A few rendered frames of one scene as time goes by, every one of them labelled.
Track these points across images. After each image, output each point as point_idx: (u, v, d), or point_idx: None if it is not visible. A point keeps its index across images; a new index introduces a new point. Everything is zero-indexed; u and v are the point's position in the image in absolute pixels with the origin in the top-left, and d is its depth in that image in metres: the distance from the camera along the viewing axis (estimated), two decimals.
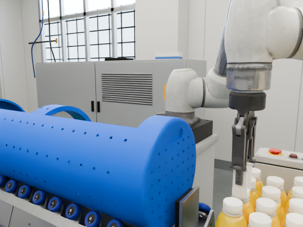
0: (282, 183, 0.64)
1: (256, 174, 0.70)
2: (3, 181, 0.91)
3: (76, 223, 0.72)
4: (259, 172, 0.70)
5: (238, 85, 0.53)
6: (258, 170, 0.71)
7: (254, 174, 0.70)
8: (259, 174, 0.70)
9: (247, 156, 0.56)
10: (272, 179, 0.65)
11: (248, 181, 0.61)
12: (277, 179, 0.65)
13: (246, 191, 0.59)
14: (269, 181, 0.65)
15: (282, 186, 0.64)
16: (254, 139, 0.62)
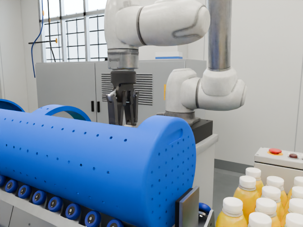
0: (282, 183, 0.64)
1: (256, 174, 0.70)
2: (3, 181, 0.91)
3: (76, 223, 0.72)
4: (259, 172, 0.70)
5: (111, 65, 0.73)
6: (258, 170, 0.71)
7: (254, 174, 0.70)
8: (259, 174, 0.70)
9: (122, 119, 0.76)
10: (272, 179, 0.65)
11: None
12: (277, 179, 0.65)
13: None
14: (269, 181, 0.65)
15: (282, 186, 0.64)
16: (136, 108, 0.82)
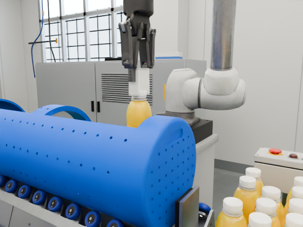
0: (141, 93, 0.66)
1: (256, 174, 0.70)
2: (3, 181, 0.91)
3: (76, 223, 0.72)
4: (259, 172, 0.70)
5: None
6: (258, 170, 0.71)
7: (254, 174, 0.70)
8: (259, 174, 0.70)
9: (137, 56, 0.64)
10: None
11: (146, 84, 0.68)
12: (141, 90, 0.67)
13: None
14: None
15: (143, 96, 0.66)
16: (153, 49, 0.69)
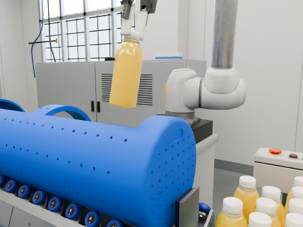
0: None
1: (131, 32, 0.61)
2: (3, 181, 0.91)
3: (76, 223, 0.72)
4: (135, 31, 0.61)
5: None
6: (137, 32, 0.63)
7: None
8: (134, 33, 0.61)
9: None
10: None
11: (141, 29, 0.64)
12: None
13: None
14: None
15: None
16: None
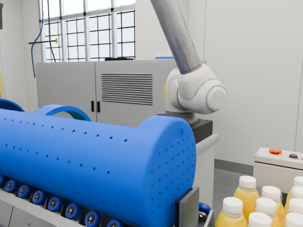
0: None
1: None
2: (3, 181, 0.91)
3: (76, 223, 0.72)
4: None
5: None
6: None
7: None
8: None
9: None
10: None
11: None
12: None
13: None
14: None
15: None
16: (0, 17, 0.99)
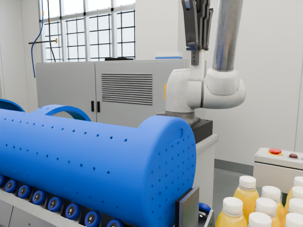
0: None
1: None
2: (3, 181, 0.91)
3: (76, 223, 0.72)
4: None
5: None
6: None
7: None
8: None
9: None
10: None
11: (193, 69, 0.60)
12: None
13: None
14: None
15: None
16: (185, 25, 0.56)
